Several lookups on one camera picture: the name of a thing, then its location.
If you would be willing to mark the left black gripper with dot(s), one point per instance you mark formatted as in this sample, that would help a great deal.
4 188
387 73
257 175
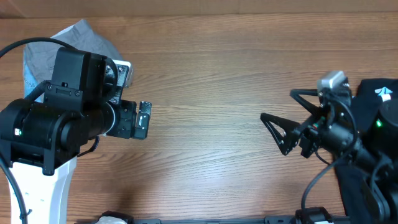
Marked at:
125 128

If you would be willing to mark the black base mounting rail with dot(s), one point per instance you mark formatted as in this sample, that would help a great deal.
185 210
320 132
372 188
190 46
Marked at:
110 217

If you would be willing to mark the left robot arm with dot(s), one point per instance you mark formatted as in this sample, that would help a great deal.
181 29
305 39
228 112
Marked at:
42 134

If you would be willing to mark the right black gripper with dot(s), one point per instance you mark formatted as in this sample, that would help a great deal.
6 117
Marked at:
309 135

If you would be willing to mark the folded blue denim jeans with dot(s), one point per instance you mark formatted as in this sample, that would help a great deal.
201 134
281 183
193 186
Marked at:
30 81

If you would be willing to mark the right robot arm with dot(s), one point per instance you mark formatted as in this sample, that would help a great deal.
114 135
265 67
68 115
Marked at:
320 214

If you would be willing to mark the black shirt with label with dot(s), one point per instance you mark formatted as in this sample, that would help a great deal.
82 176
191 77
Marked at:
368 186

